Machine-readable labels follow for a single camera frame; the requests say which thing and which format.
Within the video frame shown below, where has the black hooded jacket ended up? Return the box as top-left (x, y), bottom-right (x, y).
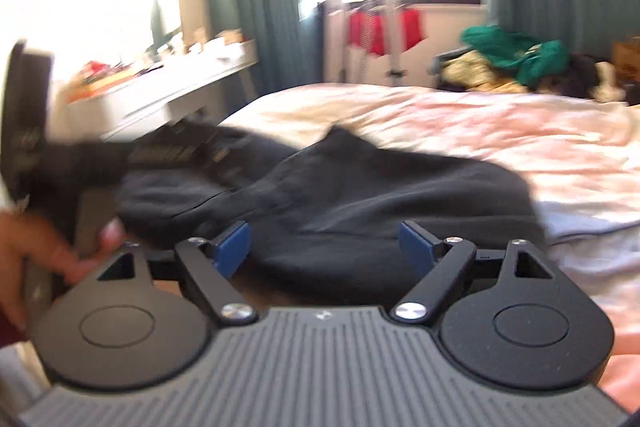
top-left (117, 120), bottom-right (546, 307)

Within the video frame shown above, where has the person left hand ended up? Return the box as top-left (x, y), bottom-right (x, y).
top-left (1, 210), bottom-right (125, 333)

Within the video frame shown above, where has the white desk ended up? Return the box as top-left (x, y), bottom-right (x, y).
top-left (64, 40), bottom-right (258, 141)

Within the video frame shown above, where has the pink blue bed blanket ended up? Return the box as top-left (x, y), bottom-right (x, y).
top-left (226, 83), bottom-right (639, 411)

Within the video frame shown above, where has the beige yellow garment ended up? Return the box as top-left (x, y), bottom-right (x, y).
top-left (439, 51), bottom-right (527, 94)

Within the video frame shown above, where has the green garment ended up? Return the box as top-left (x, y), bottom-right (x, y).
top-left (460, 25), bottom-right (570, 90)

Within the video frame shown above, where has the black armchair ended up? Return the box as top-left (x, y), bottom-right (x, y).
top-left (624, 81), bottom-right (640, 106)

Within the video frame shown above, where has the brown paper bag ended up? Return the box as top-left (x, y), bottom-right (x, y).
top-left (612, 37), bottom-right (640, 82)

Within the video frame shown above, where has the red hanging cloth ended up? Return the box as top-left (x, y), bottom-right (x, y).
top-left (348, 8), bottom-right (426, 56)

